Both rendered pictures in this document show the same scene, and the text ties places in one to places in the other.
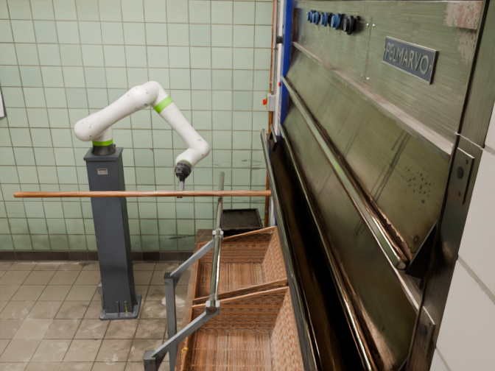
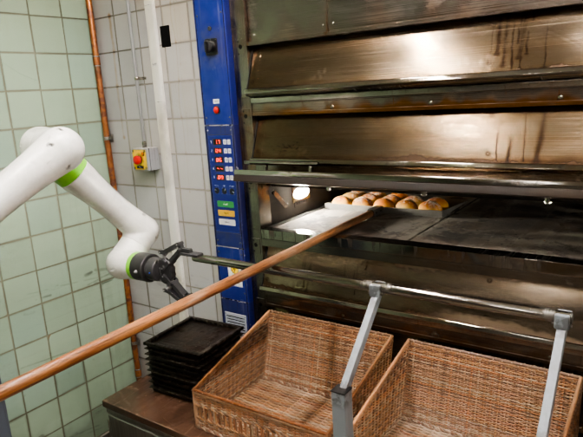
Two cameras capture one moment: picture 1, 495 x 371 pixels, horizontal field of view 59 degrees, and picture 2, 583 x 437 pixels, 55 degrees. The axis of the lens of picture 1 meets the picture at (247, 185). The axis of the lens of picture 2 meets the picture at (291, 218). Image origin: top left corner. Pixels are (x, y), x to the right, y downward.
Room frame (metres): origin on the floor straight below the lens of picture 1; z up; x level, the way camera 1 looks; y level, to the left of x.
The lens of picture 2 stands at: (0.92, 1.45, 1.71)
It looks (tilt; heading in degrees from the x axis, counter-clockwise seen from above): 13 degrees down; 308
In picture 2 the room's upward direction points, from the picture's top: 4 degrees counter-clockwise
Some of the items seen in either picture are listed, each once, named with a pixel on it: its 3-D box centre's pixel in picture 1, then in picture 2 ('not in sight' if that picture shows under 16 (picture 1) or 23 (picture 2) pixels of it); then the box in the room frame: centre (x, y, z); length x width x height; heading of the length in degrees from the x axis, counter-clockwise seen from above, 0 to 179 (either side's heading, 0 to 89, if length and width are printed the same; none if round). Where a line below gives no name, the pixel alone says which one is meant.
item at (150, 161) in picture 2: (272, 101); (145, 159); (2.97, -0.15, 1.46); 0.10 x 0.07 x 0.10; 2
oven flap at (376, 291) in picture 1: (317, 169); (489, 138); (1.47, -0.25, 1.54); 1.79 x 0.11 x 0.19; 2
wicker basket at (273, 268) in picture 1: (239, 270); (295, 381); (2.05, 0.04, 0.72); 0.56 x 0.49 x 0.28; 3
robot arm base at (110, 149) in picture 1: (104, 144); not in sight; (2.66, 0.91, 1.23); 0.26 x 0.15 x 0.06; 6
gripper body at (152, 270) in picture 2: (181, 174); (162, 270); (2.28, 0.37, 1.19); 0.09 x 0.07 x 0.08; 3
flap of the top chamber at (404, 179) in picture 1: (324, 97); (491, 48); (1.47, -0.25, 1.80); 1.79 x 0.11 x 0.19; 2
